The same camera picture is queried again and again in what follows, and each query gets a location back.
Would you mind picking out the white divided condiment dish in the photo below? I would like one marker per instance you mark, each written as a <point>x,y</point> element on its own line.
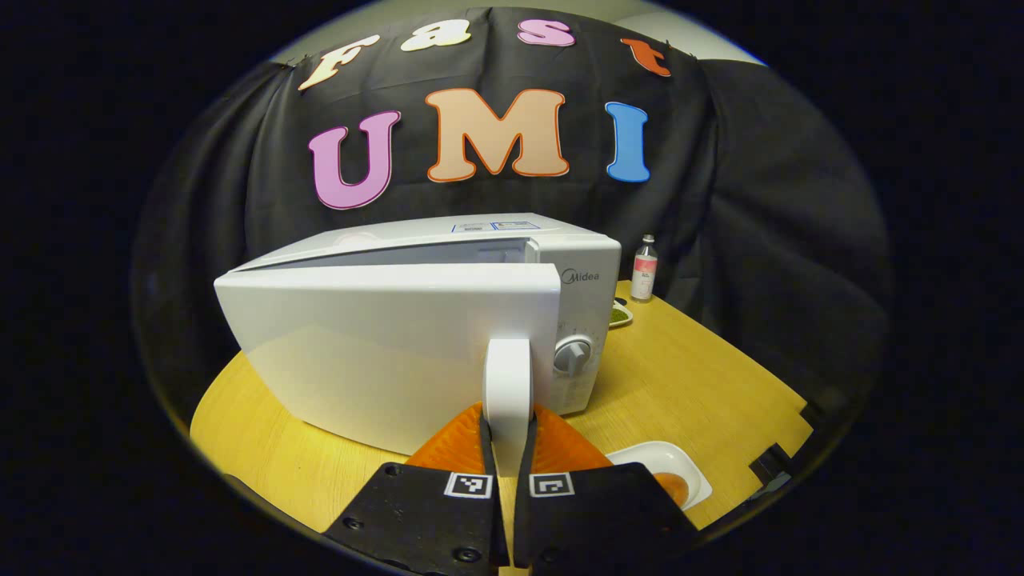
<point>620,316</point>

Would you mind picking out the white microwave oven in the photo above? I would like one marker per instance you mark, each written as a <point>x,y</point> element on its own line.
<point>384,352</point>

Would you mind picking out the dark chair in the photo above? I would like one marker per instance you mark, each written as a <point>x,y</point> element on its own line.
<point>774,466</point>

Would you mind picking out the black backdrop cloth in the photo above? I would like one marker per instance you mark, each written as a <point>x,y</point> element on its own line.
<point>760,240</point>

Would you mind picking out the white rectangular plate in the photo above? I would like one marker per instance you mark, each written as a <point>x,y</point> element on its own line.
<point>648,458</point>

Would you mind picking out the small bottle with pink label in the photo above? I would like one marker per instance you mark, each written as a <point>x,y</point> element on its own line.
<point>644,272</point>

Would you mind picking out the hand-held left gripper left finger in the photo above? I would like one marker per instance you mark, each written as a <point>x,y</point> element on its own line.
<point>432,520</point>

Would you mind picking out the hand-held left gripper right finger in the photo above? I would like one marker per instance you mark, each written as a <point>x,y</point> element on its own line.
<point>592,520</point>

